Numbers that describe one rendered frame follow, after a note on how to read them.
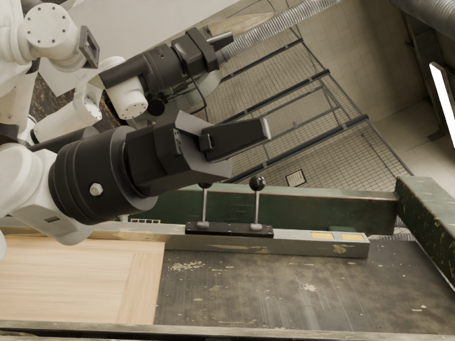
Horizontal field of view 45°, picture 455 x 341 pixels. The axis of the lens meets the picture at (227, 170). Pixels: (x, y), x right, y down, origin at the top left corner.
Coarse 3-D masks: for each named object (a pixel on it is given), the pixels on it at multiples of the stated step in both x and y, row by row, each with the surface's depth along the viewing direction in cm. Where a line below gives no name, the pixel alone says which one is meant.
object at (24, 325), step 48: (0, 336) 79; (48, 336) 82; (96, 336) 82; (144, 336) 83; (192, 336) 83; (240, 336) 84; (288, 336) 84; (336, 336) 85; (384, 336) 86; (432, 336) 87
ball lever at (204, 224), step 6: (204, 186) 124; (210, 186) 124; (204, 192) 124; (204, 198) 124; (204, 204) 124; (204, 210) 123; (204, 216) 123; (198, 222) 123; (204, 222) 123; (204, 228) 122
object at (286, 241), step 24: (144, 240) 121; (168, 240) 121; (192, 240) 122; (216, 240) 122; (240, 240) 122; (264, 240) 122; (288, 240) 122; (312, 240) 123; (336, 240) 123; (360, 240) 124
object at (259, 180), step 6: (252, 180) 124; (258, 180) 124; (264, 180) 125; (252, 186) 124; (258, 186) 124; (264, 186) 125; (258, 192) 125; (258, 198) 125; (258, 204) 125; (258, 210) 124; (258, 216) 124; (252, 228) 123; (258, 228) 123
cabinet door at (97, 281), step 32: (32, 256) 112; (64, 256) 113; (96, 256) 114; (128, 256) 115; (160, 256) 115; (0, 288) 101; (32, 288) 101; (64, 288) 102; (96, 288) 103; (128, 288) 103; (32, 320) 92; (64, 320) 93; (96, 320) 94; (128, 320) 94
